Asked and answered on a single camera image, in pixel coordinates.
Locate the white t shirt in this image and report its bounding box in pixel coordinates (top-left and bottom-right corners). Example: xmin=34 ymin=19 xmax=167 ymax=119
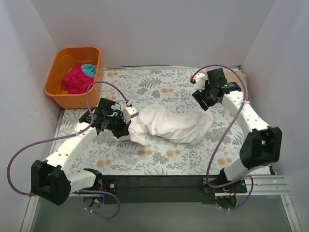
xmin=128 ymin=103 xmax=214 ymax=146

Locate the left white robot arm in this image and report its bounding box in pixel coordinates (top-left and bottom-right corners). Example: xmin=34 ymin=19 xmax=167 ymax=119
xmin=30 ymin=98 xmax=139 ymax=205

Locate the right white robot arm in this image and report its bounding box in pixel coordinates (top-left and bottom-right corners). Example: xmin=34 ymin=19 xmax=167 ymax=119
xmin=190 ymin=65 xmax=282 ymax=192

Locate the folded beige shirt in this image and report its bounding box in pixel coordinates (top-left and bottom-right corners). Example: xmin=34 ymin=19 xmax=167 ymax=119
xmin=199 ymin=71 xmax=247 ymax=101

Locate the floral patterned table mat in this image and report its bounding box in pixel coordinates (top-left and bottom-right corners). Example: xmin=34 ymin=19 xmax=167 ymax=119
xmin=49 ymin=68 xmax=271 ymax=176

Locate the crumpled magenta shirt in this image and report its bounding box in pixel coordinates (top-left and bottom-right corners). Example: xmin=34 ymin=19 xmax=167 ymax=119
xmin=62 ymin=65 xmax=95 ymax=94

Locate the crumpled teal shirt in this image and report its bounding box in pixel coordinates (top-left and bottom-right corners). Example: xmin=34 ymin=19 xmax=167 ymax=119
xmin=81 ymin=64 xmax=97 ymax=77

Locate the orange plastic basket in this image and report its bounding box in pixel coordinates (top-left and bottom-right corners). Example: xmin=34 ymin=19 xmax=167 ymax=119
xmin=43 ymin=46 xmax=103 ymax=109

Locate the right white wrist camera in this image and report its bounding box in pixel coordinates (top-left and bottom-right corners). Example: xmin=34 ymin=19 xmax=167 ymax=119
xmin=190 ymin=72 xmax=208 ymax=91

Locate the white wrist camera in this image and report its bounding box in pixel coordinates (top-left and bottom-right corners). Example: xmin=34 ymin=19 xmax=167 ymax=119
xmin=122 ymin=104 xmax=139 ymax=122
xmin=190 ymin=72 xmax=208 ymax=91

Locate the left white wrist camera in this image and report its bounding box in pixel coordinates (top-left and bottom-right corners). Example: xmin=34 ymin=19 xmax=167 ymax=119
xmin=122 ymin=104 xmax=139 ymax=122

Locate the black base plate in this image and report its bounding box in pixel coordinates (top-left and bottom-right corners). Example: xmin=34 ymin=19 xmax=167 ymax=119
xmin=89 ymin=175 xmax=248 ymax=204

